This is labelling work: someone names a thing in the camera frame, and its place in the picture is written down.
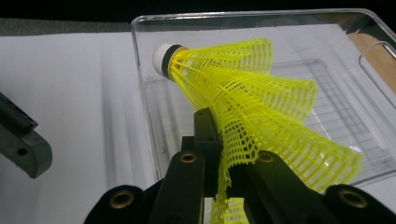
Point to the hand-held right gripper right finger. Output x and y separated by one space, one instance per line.
238 180

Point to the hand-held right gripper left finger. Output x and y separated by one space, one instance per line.
207 133

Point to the clear plastic container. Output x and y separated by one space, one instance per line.
336 102

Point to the yellow plastic shuttlecock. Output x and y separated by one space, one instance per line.
218 59
289 96
327 161

